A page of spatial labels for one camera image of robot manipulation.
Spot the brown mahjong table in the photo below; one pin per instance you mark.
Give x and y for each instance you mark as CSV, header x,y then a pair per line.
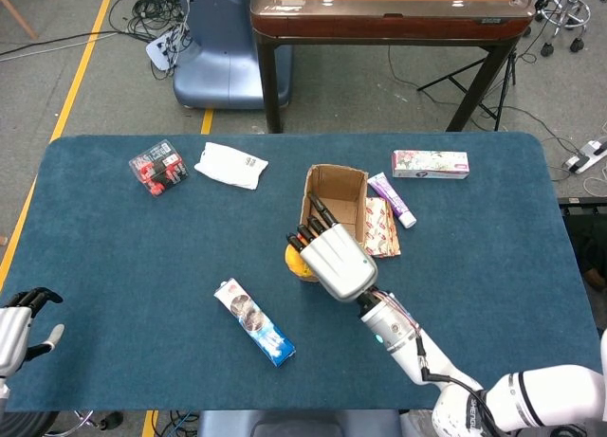
x,y
379,27

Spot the purple white tube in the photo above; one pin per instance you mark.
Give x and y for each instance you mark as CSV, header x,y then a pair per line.
x,y
389,195

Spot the chrome stool black seat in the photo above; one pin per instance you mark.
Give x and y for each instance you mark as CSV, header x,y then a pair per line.
x,y
564,15

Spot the black equipment case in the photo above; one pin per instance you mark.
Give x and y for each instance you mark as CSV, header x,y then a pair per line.
x,y
588,238

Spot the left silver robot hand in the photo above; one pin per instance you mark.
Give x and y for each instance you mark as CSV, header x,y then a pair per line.
x,y
14,333

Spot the blue felt table cover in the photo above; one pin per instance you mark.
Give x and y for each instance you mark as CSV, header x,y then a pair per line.
x,y
142,247

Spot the yellow tape measure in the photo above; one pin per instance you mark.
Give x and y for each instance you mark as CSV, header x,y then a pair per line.
x,y
296,264

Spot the white power strip with plugs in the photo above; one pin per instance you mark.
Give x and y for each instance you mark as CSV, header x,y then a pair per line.
x,y
156,53

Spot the open cardboard box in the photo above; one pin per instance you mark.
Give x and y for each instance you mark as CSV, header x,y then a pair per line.
x,y
339,183

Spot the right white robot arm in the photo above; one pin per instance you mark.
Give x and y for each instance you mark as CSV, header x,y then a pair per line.
x,y
403,333

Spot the beige snack bag red print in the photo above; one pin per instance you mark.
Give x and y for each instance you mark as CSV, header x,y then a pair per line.
x,y
381,228

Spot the blue cookie package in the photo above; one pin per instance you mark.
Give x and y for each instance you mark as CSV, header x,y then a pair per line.
x,y
251,321

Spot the chrome chair base with casters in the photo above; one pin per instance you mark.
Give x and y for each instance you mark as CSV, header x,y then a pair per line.
x,y
111,420

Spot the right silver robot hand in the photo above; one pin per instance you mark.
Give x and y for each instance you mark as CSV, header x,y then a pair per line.
x,y
339,261

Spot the white chair wooden legs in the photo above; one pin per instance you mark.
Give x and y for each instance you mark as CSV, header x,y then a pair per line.
x,y
19,12

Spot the white floral toothpaste box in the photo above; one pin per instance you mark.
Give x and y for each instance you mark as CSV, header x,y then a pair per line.
x,y
429,164

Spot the white tissue pack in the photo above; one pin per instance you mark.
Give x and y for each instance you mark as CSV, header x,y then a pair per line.
x,y
230,167

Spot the black tripod stand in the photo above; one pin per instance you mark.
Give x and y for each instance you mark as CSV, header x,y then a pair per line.
x,y
455,79

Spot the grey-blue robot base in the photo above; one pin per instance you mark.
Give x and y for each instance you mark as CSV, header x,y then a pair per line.
x,y
294,425

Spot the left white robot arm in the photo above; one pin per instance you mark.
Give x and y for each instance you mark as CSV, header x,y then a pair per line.
x,y
4,389

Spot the grey-blue robot pedestal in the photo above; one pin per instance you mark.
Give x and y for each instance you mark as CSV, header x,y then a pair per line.
x,y
213,62

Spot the red black clear pack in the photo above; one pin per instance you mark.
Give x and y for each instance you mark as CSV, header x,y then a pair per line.
x,y
159,169

